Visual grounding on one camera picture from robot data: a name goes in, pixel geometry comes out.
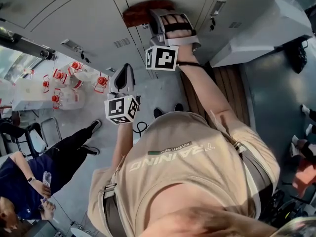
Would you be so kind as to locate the reddish-brown wiping cloth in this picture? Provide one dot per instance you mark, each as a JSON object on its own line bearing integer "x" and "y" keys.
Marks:
{"x": 138, "y": 12}

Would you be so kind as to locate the white rectangular cabinet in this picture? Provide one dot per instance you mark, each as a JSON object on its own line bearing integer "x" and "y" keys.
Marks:
{"x": 259, "y": 41}

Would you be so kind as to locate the person's right hand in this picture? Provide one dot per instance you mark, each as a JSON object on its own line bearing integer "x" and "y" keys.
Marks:
{"x": 176, "y": 18}

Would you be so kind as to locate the person's beige shirt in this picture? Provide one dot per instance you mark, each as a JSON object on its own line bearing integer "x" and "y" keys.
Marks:
{"x": 172, "y": 171}

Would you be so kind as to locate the wooden slatted platform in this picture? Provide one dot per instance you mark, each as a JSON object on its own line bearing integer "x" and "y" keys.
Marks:
{"x": 229, "y": 83}

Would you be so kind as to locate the person's right forearm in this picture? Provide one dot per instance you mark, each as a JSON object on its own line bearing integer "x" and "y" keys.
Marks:
{"x": 205, "y": 88}

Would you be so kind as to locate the grey metal locker cabinet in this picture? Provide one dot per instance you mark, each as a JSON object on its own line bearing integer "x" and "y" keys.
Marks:
{"x": 74, "y": 9}

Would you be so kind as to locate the white wristwatch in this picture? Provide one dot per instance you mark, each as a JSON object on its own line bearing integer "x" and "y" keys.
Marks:
{"x": 30, "y": 179}

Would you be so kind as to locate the black equipment pile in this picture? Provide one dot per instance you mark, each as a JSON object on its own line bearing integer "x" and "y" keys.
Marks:
{"x": 284, "y": 206}

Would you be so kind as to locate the black backpack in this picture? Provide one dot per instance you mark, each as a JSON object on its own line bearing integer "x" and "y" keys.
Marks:
{"x": 297, "y": 55}

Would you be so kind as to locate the white round stool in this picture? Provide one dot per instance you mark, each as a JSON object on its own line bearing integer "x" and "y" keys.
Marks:
{"x": 79, "y": 233}

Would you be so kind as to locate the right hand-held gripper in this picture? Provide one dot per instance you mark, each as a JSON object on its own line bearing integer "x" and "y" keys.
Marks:
{"x": 163, "y": 58}

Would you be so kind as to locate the person's black shoe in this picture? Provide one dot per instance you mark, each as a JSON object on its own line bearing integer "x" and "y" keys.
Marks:
{"x": 178, "y": 107}
{"x": 158, "y": 113}

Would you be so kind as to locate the person's right black shoe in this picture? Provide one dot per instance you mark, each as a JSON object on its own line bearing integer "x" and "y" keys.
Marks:
{"x": 178, "y": 107}

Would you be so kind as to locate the black metal chair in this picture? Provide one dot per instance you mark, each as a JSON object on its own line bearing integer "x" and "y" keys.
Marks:
{"x": 24, "y": 132}

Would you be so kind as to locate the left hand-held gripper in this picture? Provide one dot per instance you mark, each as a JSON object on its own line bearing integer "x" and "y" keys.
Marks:
{"x": 116, "y": 108}

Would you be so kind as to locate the black window frame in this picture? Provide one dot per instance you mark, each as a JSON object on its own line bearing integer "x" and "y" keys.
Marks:
{"x": 14, "y": 37}

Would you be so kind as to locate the group of clear water jugs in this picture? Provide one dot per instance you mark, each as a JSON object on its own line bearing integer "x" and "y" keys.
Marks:
{"x": 71, "y": 97}

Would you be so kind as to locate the person's left forearm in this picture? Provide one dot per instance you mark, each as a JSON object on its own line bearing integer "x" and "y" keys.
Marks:
{"x": 123, "y": 142}

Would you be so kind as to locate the person's bare neck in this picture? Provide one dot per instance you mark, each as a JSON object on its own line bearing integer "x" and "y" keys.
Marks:
{"x": 209, "y": 218}

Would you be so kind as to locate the white low table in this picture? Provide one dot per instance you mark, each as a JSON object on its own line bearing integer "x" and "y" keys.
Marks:
{"x": 27, "y": 92}

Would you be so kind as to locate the clear plastic water bottle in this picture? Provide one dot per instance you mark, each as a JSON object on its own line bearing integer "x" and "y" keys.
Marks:
{"x": 47, "y": 178}

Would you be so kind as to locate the person's left black shoe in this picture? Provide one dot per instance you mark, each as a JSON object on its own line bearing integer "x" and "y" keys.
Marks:
{"x": 158, "y": 113}

